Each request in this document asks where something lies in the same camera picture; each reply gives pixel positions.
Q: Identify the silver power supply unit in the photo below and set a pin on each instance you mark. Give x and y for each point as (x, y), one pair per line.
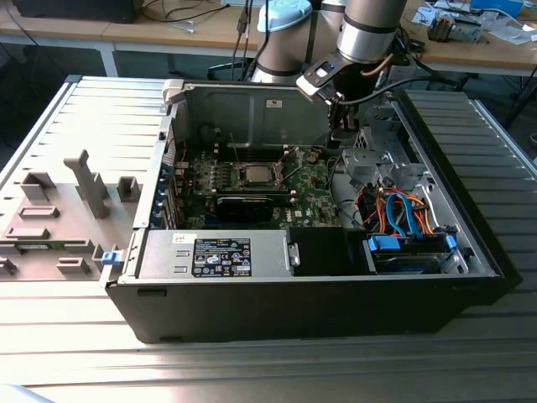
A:
(168, 252)

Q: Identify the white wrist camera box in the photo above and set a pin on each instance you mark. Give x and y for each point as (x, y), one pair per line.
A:
(310, 86)

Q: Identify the silver metal device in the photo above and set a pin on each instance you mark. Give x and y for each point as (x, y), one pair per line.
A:
(467, 31)

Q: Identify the green motherboard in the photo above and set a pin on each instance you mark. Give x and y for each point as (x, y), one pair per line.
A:
(312, 201)

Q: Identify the green RAM stick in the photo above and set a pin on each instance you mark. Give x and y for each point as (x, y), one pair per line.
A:
(35, 247)

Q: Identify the black CPU cooler heatsink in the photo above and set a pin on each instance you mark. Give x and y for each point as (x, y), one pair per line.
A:
(440, 29)

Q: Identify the blue case latch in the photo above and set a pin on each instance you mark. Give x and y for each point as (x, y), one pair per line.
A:
(110, 258)

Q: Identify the black device case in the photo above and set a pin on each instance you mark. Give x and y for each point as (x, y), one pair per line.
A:
(75, 10)

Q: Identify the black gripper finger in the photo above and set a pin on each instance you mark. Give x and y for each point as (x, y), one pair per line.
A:
(351, 117)
(335, 124)

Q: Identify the CPU socket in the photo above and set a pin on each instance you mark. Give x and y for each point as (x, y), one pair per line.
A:
(241, 176)

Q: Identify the blue expansion card retainer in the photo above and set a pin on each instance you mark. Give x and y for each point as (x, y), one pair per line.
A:
(159, 205)

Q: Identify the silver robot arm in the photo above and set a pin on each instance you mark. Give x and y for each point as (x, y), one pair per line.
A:
(369, 33)

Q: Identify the black PC case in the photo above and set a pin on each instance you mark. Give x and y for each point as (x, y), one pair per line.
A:
(293, 310)

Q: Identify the blue box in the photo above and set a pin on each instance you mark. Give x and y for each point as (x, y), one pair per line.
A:
(497, 6)

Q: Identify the light wooden desk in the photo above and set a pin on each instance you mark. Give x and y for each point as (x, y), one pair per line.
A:
(461, 54)
(126, 33)

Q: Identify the black expansion card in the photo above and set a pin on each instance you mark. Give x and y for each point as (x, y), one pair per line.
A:
(243, 209)

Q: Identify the white paper sheets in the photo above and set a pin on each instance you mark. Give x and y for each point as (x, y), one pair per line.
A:
(507, 31)

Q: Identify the grey parts rack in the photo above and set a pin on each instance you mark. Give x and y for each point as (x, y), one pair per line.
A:
(105, 235)

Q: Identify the black RAM slot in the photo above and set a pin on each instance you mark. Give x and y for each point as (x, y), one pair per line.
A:
(247, 153)
(247, 146)
(247, 150)
(201, 189)
(247, 158)

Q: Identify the round coin battery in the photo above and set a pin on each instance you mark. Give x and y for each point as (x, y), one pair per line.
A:
(311, 158)

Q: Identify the silver CPU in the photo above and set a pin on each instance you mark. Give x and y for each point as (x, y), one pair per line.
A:
(259, 174)

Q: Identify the hard disk in blue carrier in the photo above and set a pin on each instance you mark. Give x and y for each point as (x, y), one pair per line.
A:
(403, 261)

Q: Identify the silver metal drive cage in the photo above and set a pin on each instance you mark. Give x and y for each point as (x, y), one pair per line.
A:
(377, 164)

